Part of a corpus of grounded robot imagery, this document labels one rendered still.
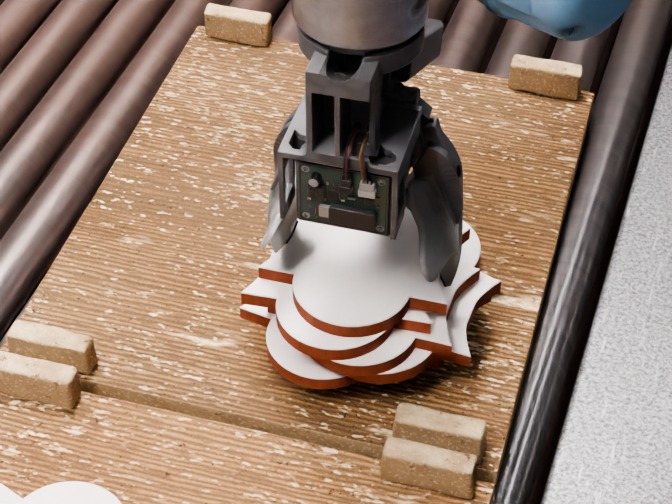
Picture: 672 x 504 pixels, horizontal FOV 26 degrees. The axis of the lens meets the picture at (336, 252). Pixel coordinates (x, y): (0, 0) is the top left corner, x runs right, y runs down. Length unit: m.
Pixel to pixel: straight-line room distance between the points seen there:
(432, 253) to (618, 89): 0.41
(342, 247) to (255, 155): 0.22
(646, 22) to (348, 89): 0.61
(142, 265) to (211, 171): 0.11
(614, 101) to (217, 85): 0.33
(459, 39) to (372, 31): 0.53
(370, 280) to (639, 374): 0.21
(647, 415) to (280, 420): 0.25
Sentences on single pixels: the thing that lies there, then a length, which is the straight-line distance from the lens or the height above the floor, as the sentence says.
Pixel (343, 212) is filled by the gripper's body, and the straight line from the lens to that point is 0.84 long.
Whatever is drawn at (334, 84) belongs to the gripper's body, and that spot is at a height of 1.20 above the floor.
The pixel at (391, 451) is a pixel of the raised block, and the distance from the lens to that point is 0.91.
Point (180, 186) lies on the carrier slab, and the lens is 1.13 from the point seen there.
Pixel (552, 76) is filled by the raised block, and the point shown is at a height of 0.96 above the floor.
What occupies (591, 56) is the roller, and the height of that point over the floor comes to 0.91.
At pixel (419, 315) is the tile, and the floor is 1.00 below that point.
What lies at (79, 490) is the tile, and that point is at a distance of 0.92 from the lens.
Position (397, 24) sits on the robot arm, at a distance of 0.78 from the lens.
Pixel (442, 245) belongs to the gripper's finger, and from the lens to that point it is 0.91.
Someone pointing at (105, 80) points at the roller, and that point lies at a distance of 1.29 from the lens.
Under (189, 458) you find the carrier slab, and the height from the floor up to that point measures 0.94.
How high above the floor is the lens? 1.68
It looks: 44 degrees down
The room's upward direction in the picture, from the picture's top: straight up
